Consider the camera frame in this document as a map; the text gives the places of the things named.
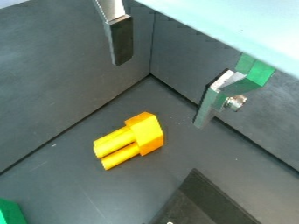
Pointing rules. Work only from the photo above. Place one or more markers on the green shape sorter base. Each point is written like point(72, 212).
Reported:
point(11, 214)

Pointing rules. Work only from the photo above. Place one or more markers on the black curved fixture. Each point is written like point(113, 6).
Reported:
point(200, 203)

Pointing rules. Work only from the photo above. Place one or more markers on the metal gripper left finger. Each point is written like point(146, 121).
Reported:
point(119, 28)

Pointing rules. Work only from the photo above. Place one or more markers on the yellow three prong object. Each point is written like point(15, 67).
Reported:
point(138, 138)

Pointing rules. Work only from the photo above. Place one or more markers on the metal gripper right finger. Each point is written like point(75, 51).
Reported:
point(223, 93)

